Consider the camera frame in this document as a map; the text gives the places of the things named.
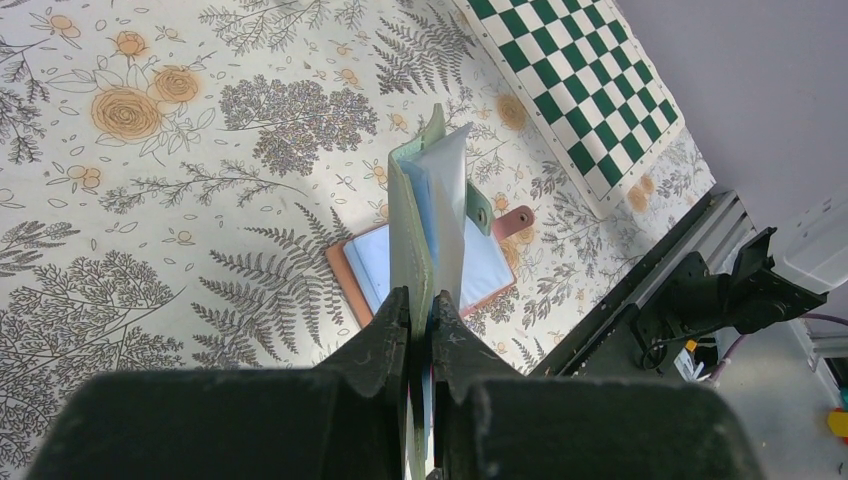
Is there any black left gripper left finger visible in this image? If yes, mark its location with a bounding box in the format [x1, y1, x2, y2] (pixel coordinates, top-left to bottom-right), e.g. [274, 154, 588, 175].
[27, 287, 410, 479]

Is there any floral tablecloth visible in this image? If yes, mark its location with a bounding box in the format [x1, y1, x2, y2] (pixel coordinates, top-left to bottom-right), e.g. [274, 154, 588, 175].
[1, 1, 715, 479]

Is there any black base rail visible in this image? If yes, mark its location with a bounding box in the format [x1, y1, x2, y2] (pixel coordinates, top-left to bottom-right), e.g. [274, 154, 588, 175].
[529, 190, 754, 378]

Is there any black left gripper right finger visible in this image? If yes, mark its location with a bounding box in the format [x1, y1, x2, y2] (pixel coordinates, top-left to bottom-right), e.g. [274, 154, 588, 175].
[431, 293, 764, 479]

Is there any green white chessboard mat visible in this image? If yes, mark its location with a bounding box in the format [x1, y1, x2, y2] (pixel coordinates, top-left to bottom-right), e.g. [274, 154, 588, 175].
[457, 0, 685, 219]

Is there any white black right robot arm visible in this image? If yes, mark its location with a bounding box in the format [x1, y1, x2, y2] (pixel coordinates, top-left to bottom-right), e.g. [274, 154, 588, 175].
[629, 187, 847, 372]

